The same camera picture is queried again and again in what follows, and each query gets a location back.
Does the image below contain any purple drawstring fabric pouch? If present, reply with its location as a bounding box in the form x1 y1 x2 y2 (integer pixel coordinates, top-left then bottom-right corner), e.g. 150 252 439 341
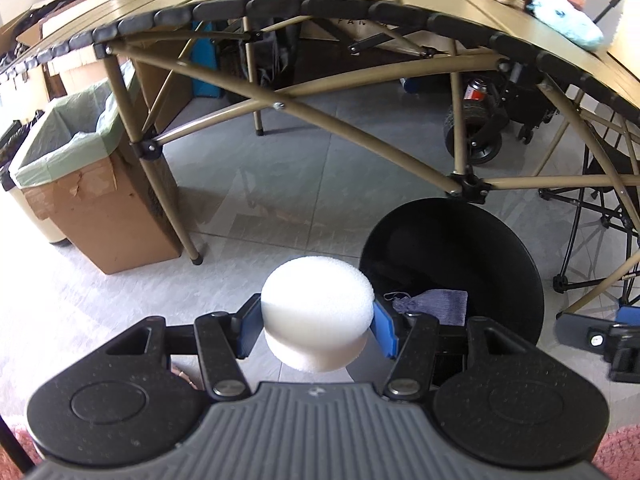
383 289 468 326

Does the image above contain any black round trash bin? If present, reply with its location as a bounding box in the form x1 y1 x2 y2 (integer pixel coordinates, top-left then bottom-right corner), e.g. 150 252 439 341
359 197 544 344

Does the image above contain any black folding chair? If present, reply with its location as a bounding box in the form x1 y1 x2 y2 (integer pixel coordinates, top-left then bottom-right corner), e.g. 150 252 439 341
538 122 639 306

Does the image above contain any black wagon cart wheel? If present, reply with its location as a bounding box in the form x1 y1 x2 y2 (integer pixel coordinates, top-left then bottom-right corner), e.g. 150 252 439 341
463 100 502 166

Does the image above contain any cardboard box with green liner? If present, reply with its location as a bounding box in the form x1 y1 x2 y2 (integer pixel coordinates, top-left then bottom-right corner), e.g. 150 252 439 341
9 80 182 274

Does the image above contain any khaki folding camping table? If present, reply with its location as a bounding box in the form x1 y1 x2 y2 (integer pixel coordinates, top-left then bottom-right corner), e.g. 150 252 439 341
0 0 640 317

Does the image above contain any light blue plush toy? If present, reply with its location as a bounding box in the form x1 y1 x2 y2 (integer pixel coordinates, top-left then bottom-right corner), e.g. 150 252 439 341
526 0 604 52

